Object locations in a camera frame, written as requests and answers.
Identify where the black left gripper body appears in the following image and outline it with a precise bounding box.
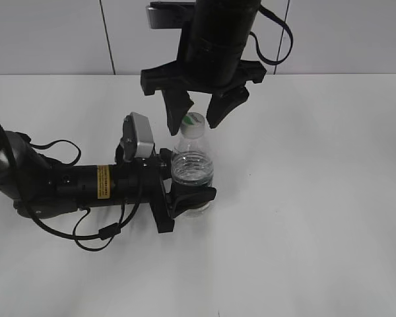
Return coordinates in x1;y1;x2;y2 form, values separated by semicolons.
114;153;174;233

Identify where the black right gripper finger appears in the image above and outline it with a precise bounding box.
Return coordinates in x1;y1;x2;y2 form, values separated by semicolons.
206;86;249;129
162;88;194;136

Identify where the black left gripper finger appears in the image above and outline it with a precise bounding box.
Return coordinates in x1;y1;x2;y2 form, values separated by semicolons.
168;184;216;218
159;148;172;180

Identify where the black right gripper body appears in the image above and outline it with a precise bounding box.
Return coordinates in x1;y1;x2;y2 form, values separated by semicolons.
140;60;267;96

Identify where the white green bottle cap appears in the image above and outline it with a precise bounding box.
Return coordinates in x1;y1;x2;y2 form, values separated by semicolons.
180;112;205;139

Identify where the clear cestbon water bottle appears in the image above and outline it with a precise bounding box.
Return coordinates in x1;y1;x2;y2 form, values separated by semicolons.
170;130;216;219

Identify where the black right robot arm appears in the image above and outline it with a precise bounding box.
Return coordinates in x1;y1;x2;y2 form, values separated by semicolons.
141;1;266;135

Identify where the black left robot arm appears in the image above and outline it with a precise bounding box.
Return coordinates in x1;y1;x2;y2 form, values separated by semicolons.
0;131;216;233

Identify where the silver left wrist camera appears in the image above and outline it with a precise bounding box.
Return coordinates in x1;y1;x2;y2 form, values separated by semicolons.
119;112;155;162

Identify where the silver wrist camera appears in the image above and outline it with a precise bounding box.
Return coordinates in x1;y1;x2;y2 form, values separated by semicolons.
146;1;195;29
119;112;155;162

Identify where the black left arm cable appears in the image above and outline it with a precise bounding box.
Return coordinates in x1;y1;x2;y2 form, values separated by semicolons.
0;110;143;252

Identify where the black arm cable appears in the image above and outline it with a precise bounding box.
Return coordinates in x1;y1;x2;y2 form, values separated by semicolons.
0;110;143;252
249;5;294;66

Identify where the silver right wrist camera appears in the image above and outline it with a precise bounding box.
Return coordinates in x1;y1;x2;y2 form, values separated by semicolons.
146;1;195;29

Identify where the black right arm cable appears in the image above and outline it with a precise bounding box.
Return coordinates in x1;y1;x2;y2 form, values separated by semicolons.
249;5;294;66

